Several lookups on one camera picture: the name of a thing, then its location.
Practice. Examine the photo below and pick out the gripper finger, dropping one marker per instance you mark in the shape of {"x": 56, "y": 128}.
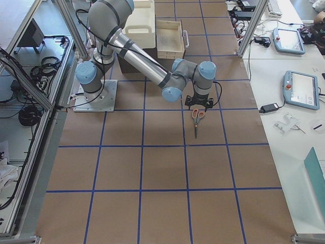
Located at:
{"x": 208, "y": 104}
{"x": 188, "y": 102}

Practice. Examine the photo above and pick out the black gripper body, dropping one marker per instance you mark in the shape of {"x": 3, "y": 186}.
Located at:
{"x": 199, "y": 99}

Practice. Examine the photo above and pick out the orange grey scissors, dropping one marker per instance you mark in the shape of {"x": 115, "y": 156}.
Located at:
{"x": 197, "y": 116}

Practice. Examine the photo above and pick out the wooden drawer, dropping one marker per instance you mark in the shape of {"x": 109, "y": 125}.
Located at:
{"x": 169, "y": 39}

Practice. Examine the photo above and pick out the black power adapter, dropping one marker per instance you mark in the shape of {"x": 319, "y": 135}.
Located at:
{"x": 269, "y": 108}

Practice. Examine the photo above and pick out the white plastic tray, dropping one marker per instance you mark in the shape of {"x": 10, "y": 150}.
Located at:
{"x": 140, "y": 25}

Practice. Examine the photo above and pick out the near teach pendant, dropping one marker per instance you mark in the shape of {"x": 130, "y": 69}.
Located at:
{"x": 301, "y": 90}

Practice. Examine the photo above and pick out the teach pendant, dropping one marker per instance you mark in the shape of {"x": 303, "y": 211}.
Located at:
{"x": 301, "y": 90}
{"x": 288, "y": 41}

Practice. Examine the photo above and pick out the far teach pendant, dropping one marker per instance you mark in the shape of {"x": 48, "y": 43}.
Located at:
{"x": 288, "y": 41}

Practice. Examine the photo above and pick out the teal board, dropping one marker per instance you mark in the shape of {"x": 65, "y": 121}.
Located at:
{"x": 314, "y": 171}

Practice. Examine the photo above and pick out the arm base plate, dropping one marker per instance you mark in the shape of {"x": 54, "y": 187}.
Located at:
{"x": 101, "y": 101}

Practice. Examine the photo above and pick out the aluminium frame post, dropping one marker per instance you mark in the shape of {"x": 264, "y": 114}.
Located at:
{"x": 259, "y": 10}

